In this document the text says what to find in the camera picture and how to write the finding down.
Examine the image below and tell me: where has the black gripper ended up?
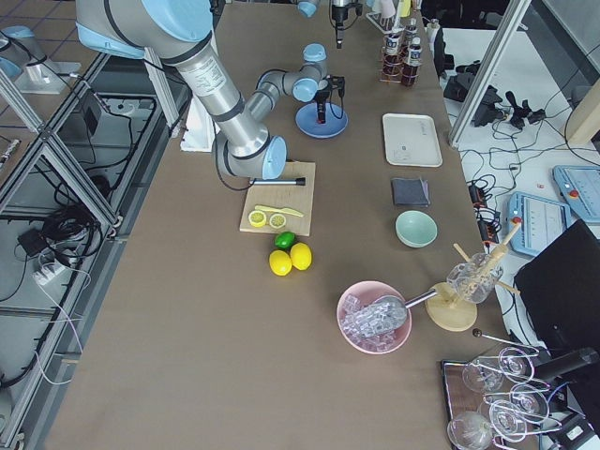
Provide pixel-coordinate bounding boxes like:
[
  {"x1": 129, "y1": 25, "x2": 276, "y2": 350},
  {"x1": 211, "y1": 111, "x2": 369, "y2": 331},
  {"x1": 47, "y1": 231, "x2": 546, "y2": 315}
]
[
  {"x1": 329, "y1": 0, "x2": 361, "y2": 49},
  {"x1": 314, "y1": 89, "x2": 329, "y2": 123}
]

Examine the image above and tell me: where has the blue round plate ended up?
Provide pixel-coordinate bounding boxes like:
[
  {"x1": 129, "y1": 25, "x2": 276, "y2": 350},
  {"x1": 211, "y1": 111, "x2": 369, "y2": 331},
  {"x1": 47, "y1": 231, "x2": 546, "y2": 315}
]
[{"x1": 295, "y1": 102, "x2": 349, "y2": 139}]

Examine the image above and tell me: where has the dark drink bottle white cap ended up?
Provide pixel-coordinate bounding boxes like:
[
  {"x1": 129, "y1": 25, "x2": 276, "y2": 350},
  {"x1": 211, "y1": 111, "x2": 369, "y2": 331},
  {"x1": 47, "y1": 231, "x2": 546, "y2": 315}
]
[{"x1": 382, "y1": 30, "x2": 401, "y2": 76}]

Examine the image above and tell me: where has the steel muddler black tip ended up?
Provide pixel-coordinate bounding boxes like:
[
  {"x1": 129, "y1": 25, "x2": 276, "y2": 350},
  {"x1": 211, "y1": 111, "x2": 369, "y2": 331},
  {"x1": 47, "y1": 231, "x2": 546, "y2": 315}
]
[{"x1": 249, "y1": 177, "x2": 307, "y2": 187}]

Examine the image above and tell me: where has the cream rectangular tray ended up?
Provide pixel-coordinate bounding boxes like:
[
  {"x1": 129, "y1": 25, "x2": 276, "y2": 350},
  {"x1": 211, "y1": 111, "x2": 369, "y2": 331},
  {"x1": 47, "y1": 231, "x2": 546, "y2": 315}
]
[{"x1": 382, "y1": 112, "x2": 443, "y2": 168}]

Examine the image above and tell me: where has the yellow plastic knife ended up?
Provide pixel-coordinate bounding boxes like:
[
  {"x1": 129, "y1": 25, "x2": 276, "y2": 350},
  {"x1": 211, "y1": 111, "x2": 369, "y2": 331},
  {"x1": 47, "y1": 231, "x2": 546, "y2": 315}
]
[{"x1": 255, "y1": 204, "x2": 305, "y2": 218}]

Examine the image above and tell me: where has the wooden cutting board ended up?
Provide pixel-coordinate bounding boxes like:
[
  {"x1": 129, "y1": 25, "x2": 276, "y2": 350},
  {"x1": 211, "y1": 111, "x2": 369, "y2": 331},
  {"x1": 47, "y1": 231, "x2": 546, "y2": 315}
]
[{"x1": 239, "y1": 161, "x2": 317, "y2": 237}]

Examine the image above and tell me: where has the grey folded cloth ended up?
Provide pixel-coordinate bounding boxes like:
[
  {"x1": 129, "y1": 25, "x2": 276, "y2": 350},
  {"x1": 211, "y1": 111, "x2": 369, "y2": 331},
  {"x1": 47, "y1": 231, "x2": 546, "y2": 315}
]
[{"x1": 391, "y1": 177, "x2": 430, "y2": 206}]

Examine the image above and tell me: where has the lemon half slice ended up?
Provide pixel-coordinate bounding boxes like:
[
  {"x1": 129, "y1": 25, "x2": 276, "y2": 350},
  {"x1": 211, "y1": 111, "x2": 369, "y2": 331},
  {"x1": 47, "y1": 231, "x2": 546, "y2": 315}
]
[
  {"x1": 268, "y1": 213, "x2": 287, "y2": 230},
  {"x1": 247, "y1": 209, "x2": 267, "y2": 228}
]

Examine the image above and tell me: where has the green lime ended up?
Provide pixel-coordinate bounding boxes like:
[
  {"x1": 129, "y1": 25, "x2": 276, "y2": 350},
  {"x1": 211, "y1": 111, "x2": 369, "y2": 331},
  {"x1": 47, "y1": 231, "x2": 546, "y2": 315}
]
[{"x1": 274, "y1": 231, "x2": 296, "y2": 250}]

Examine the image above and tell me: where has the whole yellow lemon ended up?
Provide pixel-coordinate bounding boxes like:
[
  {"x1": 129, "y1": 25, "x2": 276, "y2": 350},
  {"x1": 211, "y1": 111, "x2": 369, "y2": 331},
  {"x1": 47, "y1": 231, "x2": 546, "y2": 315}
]
[
  {"x1": 290, "y1": 243, "x2": 312, "y2": 271},
  {"x1": 268, "y1": 249, "x2": 293, "y2": 277}
]

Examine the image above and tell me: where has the green ceramic bowl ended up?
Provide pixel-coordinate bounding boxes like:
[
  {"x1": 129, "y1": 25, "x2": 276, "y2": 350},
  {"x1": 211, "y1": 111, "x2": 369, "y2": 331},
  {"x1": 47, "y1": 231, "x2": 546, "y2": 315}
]
[{"x1": 395, "y1": 210, "x2": 438, "y2": 248}]

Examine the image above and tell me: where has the pink bowl of ice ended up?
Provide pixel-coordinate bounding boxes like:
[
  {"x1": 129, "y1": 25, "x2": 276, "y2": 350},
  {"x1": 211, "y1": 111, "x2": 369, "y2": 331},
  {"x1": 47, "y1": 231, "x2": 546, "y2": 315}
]
[{"x1": 337, "y1": 280, "x2": 412, "y2": 354}]

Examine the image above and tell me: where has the metal ice scoop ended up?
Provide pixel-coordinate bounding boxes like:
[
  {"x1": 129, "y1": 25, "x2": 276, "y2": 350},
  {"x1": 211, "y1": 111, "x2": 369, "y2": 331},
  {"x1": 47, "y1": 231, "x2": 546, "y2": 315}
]
[{"x1": 352, "y1": 289, "x2": 436, "y2": 338}]

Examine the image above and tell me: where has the glass mug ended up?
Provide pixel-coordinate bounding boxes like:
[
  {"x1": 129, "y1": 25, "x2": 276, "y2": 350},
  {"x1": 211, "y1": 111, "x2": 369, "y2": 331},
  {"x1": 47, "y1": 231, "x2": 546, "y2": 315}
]
[{"x1": 446, "y1": 253, "x2": 503, "y2": 304}]

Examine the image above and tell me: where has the wooden cup tree stand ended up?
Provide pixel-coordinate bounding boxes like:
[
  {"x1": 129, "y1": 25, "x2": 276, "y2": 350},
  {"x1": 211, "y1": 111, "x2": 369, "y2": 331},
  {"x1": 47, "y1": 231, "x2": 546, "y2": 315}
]
[{"x1": 426, "y1": 222, "x2": 520, "y2": 332}]

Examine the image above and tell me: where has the blue teach pendant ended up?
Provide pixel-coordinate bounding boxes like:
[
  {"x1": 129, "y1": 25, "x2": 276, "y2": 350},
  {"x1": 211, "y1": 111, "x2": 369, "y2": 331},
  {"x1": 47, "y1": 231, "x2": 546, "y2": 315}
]
[
  {"x1": 507, "y1": 191, "x2": 573, "y2": 256},
  {"x1": 552, "y1": 165, "x2": 599, "y2": 211}
]

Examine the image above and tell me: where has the wine glass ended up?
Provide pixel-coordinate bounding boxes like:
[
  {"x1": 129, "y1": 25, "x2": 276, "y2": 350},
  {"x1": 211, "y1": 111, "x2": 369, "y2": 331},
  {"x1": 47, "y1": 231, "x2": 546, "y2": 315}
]
[
  {"x1": 446, "y1": 412, "x2": 493, "y2": 450},
  {"x1": 498, "y1": 347, "x2": 534, "y2": 383},
  {"x1": 462, "y1": 356, "x2": 504, "y2": 394}
]

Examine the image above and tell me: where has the copper wire bottle rack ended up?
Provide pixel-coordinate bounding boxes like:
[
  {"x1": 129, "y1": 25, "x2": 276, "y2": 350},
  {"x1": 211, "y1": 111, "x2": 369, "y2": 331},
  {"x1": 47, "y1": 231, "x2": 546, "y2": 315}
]
[{"x1": 379, "y1": 26, "x2": 409, "y2": 85}]

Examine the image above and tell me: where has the white camera mast base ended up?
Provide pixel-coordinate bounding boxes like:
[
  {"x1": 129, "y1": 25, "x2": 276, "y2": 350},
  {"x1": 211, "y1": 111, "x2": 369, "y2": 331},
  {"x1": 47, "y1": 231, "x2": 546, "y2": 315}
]
[{"x1": 180, "y1": 96, "x2": 215, "y2": 153}]

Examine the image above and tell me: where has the aluminium frame post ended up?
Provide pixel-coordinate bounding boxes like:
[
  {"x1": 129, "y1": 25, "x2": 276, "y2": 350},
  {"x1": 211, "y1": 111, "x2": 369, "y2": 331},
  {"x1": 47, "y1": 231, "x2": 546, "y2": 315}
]
[{"x1": 448, "y1": 0, "x2": 531, "y2": 148}]

